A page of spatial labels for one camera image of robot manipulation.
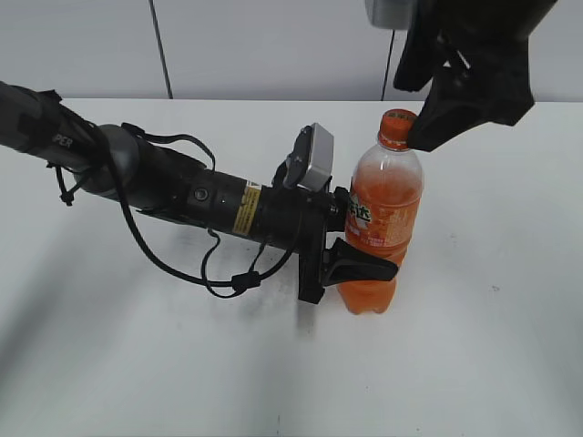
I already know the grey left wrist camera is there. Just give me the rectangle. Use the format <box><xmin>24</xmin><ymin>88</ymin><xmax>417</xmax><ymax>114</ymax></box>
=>
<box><xmin>282</xmin><ymin>123</ymin><xmax>333</xmax><ymax>192</ymax></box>

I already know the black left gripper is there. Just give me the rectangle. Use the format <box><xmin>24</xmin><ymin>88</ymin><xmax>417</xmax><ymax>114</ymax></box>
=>
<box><xmin>260</xmin><ymin>184</ymin><xmax>399</xmax><ymax>304</ymax></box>

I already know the orange soda plastic bottle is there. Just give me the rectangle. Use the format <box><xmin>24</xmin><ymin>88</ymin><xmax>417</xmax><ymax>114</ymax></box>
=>
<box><xmin>337</xmin><ymin>134</ymin><xmax>425</xmax><ymax>316</ymax></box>

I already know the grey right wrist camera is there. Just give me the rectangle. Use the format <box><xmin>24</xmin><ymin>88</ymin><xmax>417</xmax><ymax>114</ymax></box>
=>
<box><xmin>364</xmin><ymin>0</ymin><xmax>417</xmax><ymax>31</ymax></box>

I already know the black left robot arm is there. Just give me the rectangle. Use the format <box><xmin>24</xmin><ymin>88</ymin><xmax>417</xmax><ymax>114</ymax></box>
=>
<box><xmin>1</xmin><ymin>84</ymin><xmax>398</xmax><ymax>304</ymax></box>

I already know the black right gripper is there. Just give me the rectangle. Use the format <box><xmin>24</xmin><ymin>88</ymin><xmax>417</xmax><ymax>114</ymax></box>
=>
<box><xmin>393</xmin><ymin>0</ymin><xmax>557</xmax><ymax>152</ymax></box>

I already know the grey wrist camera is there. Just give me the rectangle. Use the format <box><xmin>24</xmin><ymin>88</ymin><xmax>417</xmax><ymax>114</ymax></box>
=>
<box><xmin>364</xmin><ymin>0</ymin><xmax>417</xmax><ymax>31</ymax></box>
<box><xmin>282</xmin><ymin>123</ymin><xmax>333</xmax><ymax>192</ymax></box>

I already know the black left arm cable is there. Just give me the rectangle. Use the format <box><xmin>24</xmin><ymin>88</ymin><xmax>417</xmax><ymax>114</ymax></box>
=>
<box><xmin>53</xmin><ymin>121</ymin><xmax>292</xmax><ymax>300</ymax></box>

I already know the orange bottle cap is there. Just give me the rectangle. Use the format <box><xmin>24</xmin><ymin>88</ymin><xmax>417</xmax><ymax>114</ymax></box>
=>
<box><xmin>377</xmin><ymin>108</ymin><xmax>417</xmax><ymax>150</ymax></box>

